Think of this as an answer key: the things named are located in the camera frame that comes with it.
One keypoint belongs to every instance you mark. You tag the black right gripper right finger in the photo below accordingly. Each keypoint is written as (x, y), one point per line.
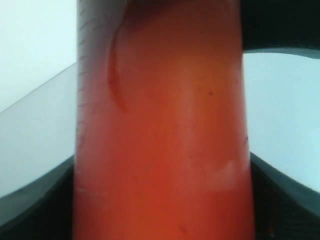
(281, 41)

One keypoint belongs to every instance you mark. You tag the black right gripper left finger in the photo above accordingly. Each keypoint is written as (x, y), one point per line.
(42, 209)

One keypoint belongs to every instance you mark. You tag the red sauce squeeze bottle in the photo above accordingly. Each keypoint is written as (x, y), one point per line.
(162, 149)

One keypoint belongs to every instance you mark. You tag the white backdrop sheet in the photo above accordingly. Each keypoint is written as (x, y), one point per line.
(38, 98)

